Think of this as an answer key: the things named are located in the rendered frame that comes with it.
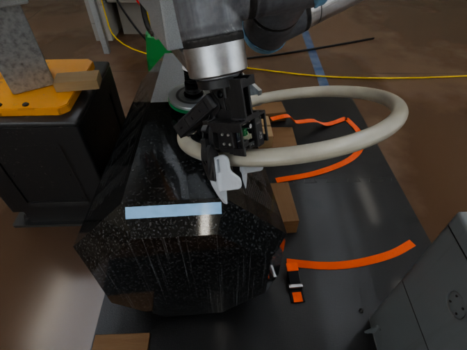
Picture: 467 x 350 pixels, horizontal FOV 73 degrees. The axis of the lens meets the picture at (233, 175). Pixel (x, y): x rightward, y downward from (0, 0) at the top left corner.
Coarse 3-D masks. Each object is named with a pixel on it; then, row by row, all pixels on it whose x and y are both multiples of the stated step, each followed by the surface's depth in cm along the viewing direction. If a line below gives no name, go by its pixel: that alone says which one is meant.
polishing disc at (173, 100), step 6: (180, 84) 140; (174, 90) 136; (180, 90) 136; (168, 96) 133; (174, 96) 133; (180, 96) 133; (174, 102) 129; (180, 102) 129; (186, 102) 129; (192, 102) 129; (180, 108) 128; (186, 108) 127
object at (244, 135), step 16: (224, 80) 45; (240, 80) 44; (224, 96) 47; (240, 96) 45; (224, 112) 49; (240, 112) 46; (256, 112) 48; (208, 128) 50; (224, 128) 47; (240, 128) 45; (256, 128) 49; (224, 144) 50; (240, 144) 48; (256, 144) 50
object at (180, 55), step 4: (152, 32) 128; (172, 52) 120; (176, 52) 115; (180, 52) 110; (176, 56) 117; (180, 56) 112; (180, 60) 114; (184, 60) 109; (184, 64) 110; (196, 80) 103; (252, 84) 92; (252, 88) 92; (256, 88) 90; (260, 88) 90; (208, 92) 95; (252, 92) 93; (256, 92) 91; (260, 92) 90; (260, 104) 93
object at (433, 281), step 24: (456, 216) 92; (456, 240) 92; (432, 264) 103; (456, 264) 92; (408, 288) 117; (432, 288) 103; (456, 288) 92; (360, 312) 153; (384, 312) 135; (408, 312) 117; (432, 312) 103; (456, 312) 92; (384, 336) 135; (408, 336) 117; (432, 336) 102; (456, 336) 91
